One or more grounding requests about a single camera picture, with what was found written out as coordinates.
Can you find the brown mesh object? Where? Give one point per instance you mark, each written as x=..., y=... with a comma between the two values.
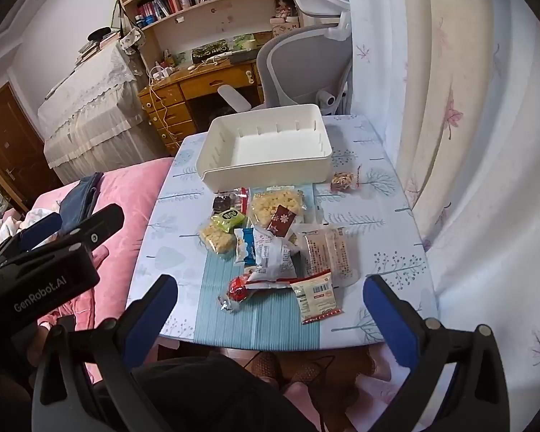
x=312, y=371
x=265, y=366

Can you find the dark red snack packet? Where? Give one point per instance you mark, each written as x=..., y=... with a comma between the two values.
x=282, y=220

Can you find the green snack packet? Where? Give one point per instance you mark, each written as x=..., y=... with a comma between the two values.
x=228, y=219

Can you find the nut bar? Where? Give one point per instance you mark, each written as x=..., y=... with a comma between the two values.
x=342, y=181

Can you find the teal striped table mat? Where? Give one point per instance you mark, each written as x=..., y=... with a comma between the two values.
x=261, y=324

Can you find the dark printed box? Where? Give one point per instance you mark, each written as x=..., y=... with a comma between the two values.
x=210, y=50

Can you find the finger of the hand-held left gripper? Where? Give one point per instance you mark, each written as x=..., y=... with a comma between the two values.
x=40, y=230
x=99, y=222

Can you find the white power strip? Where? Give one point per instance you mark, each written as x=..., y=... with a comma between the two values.
x=163, y=72

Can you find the white plastic storage bin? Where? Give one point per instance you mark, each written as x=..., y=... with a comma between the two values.
x=270, y=144

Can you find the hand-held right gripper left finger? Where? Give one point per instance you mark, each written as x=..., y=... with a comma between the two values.
x=155, y=315

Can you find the small rice puff bar packet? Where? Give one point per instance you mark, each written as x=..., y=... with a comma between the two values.
x=216, y=238

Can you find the dark blue clothing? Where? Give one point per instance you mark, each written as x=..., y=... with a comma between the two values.
x=78, y=198

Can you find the black hat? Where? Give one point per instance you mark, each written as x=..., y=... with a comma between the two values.
x=100, y=33

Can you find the grey office chair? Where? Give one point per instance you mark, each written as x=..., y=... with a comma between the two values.
x=292, y=67

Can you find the orange snack packet with barcode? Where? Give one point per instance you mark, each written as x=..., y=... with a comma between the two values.
x=317, y=299

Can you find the wooden desk with drawers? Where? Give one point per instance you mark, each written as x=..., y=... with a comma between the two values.
x=198, y=85

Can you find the red round snack packet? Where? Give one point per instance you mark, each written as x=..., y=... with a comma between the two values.
x=237, y=291

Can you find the floral cloth bag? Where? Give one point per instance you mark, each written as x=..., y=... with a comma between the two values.
x=131, y=39

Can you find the blue and white snack packet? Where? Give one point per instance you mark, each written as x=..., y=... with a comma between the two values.
x=245, y=247

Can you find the person's dark pants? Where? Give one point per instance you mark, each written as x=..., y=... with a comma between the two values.
x=216, y=396

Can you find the tree print tablecloth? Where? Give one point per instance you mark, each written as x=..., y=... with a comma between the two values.
x=378, y=234

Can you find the clear pastry packet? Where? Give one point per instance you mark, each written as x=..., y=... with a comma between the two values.
x=328, y=252

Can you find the wooden bookshelf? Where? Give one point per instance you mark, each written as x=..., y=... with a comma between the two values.
x=198, y=31

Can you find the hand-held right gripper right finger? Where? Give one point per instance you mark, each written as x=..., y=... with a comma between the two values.
x=387, y=319

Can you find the dark cake packet red edge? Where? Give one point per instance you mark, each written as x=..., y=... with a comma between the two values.
x=222, y=202

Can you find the crumpled pink cloth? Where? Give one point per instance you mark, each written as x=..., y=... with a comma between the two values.
x=13, y=225

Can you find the doll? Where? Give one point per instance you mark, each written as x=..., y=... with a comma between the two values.
x=282, y=6

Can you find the floral white curtain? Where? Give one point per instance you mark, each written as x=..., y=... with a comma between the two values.
x=454, y=99

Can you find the large rice puff packet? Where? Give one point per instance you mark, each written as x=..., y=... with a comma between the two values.
x=270, y=202

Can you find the white lace cover cloth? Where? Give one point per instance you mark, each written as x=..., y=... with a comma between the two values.
x=94, y=112

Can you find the wooden door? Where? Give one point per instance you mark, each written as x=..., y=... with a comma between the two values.
x=9, y=144

